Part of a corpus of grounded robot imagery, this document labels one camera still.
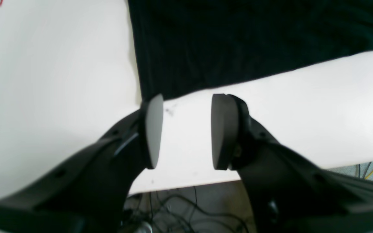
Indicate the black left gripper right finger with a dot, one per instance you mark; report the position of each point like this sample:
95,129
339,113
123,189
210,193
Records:
287,192

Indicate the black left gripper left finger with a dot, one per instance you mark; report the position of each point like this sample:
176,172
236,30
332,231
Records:
86,193

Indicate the black T-shirt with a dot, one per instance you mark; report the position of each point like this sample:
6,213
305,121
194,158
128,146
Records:
183,46

